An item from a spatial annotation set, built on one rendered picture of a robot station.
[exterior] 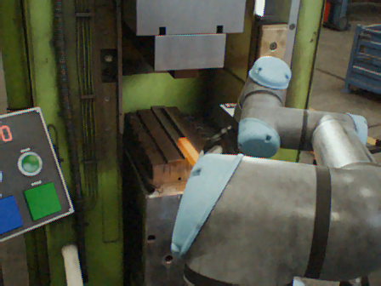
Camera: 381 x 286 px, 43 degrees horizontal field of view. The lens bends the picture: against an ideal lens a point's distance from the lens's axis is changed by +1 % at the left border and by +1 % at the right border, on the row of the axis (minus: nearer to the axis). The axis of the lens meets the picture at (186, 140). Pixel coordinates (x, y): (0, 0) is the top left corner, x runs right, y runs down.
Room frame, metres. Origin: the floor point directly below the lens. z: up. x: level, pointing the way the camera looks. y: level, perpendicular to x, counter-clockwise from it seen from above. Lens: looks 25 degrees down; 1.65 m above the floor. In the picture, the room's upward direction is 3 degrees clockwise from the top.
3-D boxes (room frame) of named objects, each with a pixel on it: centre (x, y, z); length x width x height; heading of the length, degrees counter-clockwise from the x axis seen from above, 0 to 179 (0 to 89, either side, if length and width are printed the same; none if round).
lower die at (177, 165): (1.46, 0.07, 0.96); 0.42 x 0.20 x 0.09; 19
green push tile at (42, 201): (0.98, 0.34, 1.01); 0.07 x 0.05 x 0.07; 134
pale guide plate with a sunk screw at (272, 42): (1.49, -0.25, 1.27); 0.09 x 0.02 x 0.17; 109
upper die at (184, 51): (1.46, 0.07, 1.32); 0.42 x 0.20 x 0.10; 19
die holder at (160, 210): (1.49, 0.02, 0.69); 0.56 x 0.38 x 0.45; 19
